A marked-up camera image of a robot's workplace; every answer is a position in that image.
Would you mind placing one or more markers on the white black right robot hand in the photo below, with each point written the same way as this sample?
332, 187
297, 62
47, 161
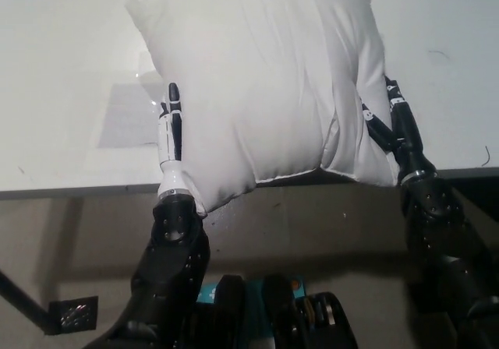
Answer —
407, 131

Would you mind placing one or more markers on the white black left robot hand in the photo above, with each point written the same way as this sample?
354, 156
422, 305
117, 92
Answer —
168, 142

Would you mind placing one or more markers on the white square pillow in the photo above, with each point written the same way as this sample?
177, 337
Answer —
253, 92

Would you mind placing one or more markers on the black table foot plate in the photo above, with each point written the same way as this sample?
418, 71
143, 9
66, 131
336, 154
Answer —
74, 314

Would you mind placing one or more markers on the black diagonal table leg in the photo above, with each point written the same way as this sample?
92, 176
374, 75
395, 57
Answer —
23, 292

